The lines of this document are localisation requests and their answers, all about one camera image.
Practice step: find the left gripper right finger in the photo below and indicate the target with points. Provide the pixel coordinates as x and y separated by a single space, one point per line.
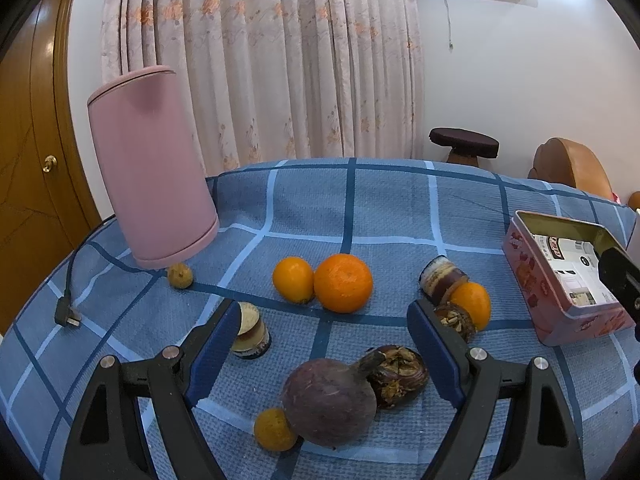
539 439

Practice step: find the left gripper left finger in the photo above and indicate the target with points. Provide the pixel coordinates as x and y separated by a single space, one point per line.
107 439

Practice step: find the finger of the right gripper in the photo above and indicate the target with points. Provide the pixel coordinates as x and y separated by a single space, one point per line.
621 277

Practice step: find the dark mangosteen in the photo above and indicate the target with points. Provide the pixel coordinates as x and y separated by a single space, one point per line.
399 379
458 319

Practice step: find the small orange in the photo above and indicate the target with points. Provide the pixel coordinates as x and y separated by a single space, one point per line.
474 299

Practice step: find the small yellow kumquat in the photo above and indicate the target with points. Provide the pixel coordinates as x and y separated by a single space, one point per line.
273 432

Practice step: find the small brown longan fruit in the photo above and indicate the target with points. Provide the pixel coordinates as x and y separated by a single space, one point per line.
180 276

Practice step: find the purple beetroot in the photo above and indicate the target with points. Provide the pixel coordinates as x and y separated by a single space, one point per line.
330 403

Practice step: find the oval orange citrus fruit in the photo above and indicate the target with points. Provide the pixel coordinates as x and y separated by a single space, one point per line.
293 278

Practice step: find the large round orange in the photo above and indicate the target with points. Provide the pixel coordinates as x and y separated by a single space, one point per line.
343 283

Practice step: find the pink metal tin box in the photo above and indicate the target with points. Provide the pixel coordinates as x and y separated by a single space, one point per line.
555 262

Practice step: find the brown leather armchair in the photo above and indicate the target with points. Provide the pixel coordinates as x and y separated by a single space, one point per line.
568 162

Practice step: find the dark round stool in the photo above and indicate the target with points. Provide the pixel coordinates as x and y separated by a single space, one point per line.
467 147

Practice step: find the wooden door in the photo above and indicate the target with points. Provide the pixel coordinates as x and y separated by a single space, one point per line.
43 216

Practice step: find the blue plaid tablecloth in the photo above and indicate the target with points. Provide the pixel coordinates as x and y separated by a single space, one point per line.
394 215

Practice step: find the brass door knob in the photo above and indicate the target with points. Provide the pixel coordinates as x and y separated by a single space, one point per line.
49 163

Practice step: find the pink cylindrical appliance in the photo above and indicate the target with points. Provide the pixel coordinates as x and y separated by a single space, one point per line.
150 168

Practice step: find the pink floral curtain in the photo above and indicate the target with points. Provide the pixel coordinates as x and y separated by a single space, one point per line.
264 80

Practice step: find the black power cable plug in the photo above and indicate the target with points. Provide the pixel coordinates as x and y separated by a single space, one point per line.
65 314

